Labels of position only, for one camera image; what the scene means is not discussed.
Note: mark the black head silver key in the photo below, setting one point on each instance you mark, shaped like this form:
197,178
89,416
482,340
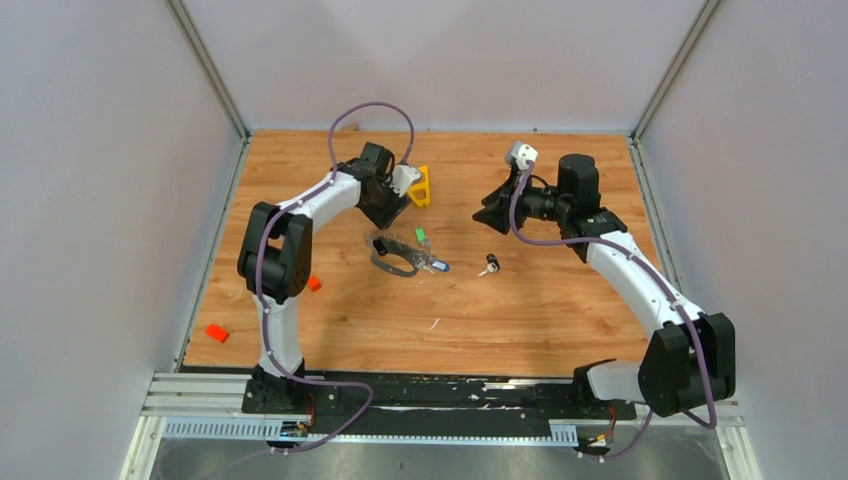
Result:
492,265

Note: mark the black key tag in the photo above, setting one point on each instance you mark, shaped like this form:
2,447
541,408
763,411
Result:
380,247

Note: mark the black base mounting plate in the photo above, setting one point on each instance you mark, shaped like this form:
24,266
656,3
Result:
427,403

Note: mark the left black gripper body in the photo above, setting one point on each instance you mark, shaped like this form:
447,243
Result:
387,206

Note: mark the red flat toy block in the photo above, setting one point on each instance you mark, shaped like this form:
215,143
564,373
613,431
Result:
217,333

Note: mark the grey metal carabiner plate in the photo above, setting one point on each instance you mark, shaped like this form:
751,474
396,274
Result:
393,263

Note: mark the white slotted cable duct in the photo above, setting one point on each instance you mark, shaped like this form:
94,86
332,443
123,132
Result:
557,434

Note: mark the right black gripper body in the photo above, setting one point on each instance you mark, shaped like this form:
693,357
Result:
528,202

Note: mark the yellow triangular plastic piece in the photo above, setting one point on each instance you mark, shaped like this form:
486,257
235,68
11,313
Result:
420,192

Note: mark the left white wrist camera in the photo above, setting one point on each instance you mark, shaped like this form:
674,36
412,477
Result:
403,176

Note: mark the blue key tag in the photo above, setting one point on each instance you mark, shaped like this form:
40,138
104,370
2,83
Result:
440,266

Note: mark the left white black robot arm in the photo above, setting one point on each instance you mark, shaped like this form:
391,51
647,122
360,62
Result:
275,259

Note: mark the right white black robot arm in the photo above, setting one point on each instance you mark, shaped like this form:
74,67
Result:
690,361

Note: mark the metal keyring with keys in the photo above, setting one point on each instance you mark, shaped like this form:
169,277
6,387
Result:
419,256

